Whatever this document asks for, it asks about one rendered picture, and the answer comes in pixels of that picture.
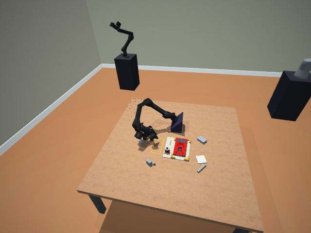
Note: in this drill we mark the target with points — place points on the cream flat rectangular block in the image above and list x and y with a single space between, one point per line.
201 159

